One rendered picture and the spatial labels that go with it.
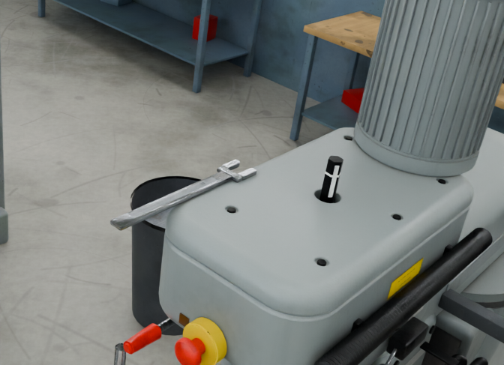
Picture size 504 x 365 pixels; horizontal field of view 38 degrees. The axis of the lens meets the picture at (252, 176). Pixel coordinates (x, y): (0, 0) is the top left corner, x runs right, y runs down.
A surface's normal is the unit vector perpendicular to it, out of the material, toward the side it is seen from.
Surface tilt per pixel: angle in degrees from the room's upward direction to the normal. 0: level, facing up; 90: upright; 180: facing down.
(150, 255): 94
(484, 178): 0
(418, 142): 90
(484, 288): 0
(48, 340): 0
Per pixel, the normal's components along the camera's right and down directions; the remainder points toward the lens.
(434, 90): -0.25, 0.44
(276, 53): -0.64, 0.29
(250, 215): 0.14, -0.86
